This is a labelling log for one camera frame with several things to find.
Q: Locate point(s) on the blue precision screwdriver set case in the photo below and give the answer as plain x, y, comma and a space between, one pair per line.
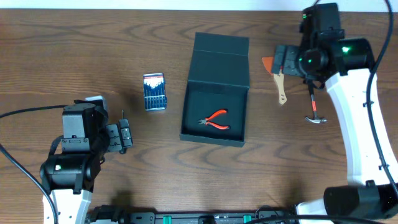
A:
154, 92

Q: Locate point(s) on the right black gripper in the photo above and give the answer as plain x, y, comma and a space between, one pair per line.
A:
291, 65

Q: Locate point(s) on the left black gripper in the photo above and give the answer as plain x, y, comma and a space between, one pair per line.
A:
115, 137

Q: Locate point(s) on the red handled pliers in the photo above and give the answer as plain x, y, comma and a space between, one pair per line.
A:
213, 120

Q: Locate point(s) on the small hammer red black handle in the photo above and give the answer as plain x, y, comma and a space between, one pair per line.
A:
315, 119

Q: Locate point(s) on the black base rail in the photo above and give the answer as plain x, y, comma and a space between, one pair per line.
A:
202, 217

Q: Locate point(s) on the black open gift box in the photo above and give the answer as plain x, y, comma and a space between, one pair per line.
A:
218, 78

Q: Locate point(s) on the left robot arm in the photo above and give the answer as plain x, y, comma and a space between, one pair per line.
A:
75, 159

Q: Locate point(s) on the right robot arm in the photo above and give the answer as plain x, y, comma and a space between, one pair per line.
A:
346, 69

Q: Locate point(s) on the orange scraper wooden handle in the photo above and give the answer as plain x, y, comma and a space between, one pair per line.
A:
278, 79

